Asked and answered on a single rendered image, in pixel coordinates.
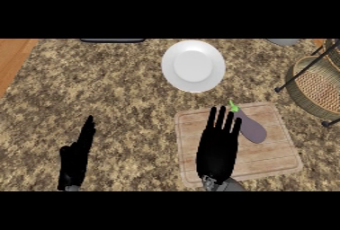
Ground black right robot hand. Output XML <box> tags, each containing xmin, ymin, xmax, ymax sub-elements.
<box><xmin>194</xmin><ymin>105</ymin><xmax>242</xmax><ymax>186</ymax></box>

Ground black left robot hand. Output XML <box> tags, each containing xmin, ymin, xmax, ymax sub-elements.
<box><xmin>56</xmin><ymin>114</ymin><xmax>97</xmax><ymax>191</ymax></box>

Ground pale wooden cutting board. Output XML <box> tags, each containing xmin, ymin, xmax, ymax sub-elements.
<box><xmin>172</xmin><ymin>102</ymin><xmax>305</xmax><ymax>189</ymax></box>

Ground wicker tiered basket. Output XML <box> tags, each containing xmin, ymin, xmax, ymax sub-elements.
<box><xmin>273</xmin><ymin>39</ymin><xmax>340</xmax><ymax>128</ymax></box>

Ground purple eggplant with green stem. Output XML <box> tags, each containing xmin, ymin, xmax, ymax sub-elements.
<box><xmin>227</xmin><ymin>99</ymin><xmax>267</xmax><ymax>145</ymax></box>

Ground white round plate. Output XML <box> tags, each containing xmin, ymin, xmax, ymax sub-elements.
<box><xmin>160</xmin><ymin>40</ymin><xmax>227</xmax><ymax>93</ymax></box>

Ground grey round object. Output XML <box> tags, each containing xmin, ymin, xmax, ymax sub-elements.
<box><xmin>265</xmin><ymin>38</ymin><xmax>302</xmax><ymax>47</ymax></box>

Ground dark flat appliance edge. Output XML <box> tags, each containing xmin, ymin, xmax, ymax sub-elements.
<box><xmin>78</xmin><ymin>38</ymin><xmax>147</xmax><ymax>44</ymax></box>

